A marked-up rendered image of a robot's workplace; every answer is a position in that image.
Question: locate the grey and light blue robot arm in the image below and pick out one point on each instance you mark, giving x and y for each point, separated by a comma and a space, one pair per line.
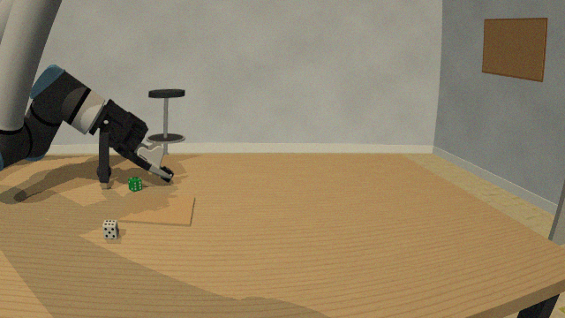
57, 96

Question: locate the green die with white pips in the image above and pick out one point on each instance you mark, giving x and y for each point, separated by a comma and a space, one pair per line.
135, 184

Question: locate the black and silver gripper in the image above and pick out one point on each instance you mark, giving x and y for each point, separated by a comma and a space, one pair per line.
124, 139

